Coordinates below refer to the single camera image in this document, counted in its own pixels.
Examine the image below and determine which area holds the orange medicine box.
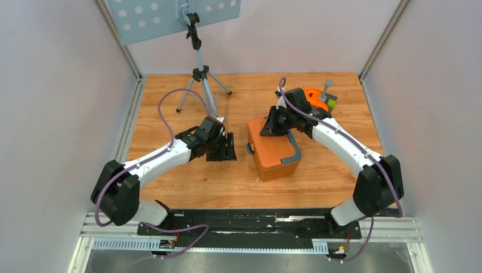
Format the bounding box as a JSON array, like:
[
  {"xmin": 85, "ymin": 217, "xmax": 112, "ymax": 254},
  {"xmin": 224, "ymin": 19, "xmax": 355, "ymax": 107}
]
[{"xmin": 246, "ymin": 117, "xmax": 302, "ymax": 182}]

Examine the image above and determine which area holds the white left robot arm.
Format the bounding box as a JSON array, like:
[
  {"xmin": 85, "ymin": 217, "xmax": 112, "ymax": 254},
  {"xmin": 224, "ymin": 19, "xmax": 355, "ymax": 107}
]
[{"xmin": 90, "ymin": 117, "xmax": 237, "ymax": 235}]

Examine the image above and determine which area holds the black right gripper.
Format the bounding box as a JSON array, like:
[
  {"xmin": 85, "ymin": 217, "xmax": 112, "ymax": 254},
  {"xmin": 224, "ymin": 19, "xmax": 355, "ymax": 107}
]
[{"xmin": 260, "ymin": 106, "xmax": 296, "ymax": 137}]

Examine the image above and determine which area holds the orange ring toy stand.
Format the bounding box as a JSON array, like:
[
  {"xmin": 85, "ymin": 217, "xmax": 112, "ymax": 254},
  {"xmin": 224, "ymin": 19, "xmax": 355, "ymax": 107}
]
[{"xmin": 304, "ymin": 79, "xmax": 338, "ymax": 113}]

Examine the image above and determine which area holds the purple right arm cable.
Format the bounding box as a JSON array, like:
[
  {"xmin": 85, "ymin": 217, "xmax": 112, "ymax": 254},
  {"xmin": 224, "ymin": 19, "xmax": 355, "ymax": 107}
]
[{"xmin": 277, "ymin": 77, "xmax": 404, "ymax": 263}]

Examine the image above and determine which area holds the perforated grey panel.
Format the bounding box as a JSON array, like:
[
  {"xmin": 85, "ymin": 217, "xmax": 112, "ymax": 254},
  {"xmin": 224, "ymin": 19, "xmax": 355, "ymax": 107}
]
[{"xmin": 107, "ymin": 0, "xmax": 241, "ymax": 46}]

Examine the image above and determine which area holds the grey tripod stand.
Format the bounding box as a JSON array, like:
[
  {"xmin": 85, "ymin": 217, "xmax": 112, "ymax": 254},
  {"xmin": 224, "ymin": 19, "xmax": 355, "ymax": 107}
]
[{"xmin": 182, "ymin": 11, "xmax": 232, "ymax": 117}]

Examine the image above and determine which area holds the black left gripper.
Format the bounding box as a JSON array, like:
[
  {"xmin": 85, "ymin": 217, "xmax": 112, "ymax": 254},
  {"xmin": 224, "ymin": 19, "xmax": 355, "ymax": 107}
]
[{"xmin": 206, "ymin": 133, "xmax": 238, "ymax": 162}]

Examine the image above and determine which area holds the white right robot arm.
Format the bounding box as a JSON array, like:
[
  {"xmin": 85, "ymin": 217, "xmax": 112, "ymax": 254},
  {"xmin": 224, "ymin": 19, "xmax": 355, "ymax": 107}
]
[{"xmin": 260, "ymin": 86, "xmax": 404, "ymax": 238}]

